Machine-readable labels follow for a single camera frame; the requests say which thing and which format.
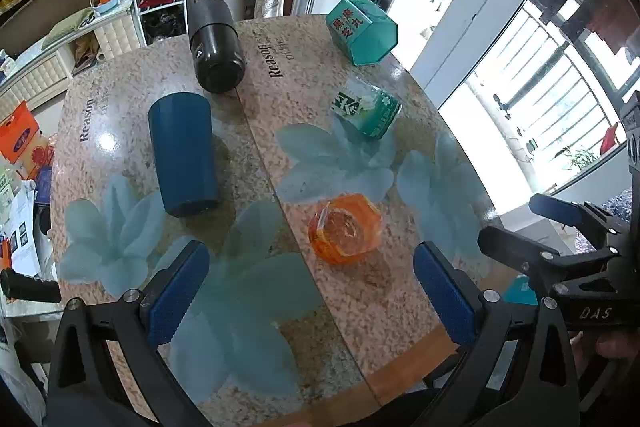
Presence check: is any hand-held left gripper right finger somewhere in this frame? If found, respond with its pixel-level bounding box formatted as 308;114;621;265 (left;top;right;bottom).
413;241;582;427

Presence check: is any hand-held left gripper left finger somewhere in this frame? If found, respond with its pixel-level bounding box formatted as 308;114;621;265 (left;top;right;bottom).
47;240;211;427

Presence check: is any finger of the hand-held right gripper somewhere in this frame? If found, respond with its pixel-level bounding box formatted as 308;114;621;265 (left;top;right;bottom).
529;193;623;234
477;225;568;289

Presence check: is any dark blue cup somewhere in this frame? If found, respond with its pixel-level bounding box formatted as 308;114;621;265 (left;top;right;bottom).
148;92;221;218

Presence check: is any person's right hand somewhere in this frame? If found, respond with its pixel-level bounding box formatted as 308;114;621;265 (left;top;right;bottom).
570;332;640;374

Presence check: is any teal object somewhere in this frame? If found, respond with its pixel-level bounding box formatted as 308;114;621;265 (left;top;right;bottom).
504;276;540;306

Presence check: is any potted plant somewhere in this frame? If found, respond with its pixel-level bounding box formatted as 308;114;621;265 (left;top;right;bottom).
559;146;600;174

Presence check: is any balcony railing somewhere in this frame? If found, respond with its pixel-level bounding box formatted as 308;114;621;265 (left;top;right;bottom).
465;4;640;180

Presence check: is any orange hexagonal glass bowl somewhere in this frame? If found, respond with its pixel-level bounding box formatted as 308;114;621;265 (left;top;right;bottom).
307;193;383;267

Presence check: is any green tissue packet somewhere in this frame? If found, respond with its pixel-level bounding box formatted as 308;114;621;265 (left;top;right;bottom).
330;77;403;140

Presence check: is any orange box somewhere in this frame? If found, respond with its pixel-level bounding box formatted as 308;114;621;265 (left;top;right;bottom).
0;101;42;166

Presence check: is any black cylindrical jar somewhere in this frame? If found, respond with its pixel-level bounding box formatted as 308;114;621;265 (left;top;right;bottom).
187;0;248;94

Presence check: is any green hexagonal box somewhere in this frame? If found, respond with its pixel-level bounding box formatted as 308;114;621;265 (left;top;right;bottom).
325;0;399;66

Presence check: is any white panelled cabinet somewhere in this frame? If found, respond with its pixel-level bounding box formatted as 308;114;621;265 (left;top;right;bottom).
0;1;144;108

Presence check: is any black handle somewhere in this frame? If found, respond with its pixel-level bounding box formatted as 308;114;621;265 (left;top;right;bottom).
0;269;62;304

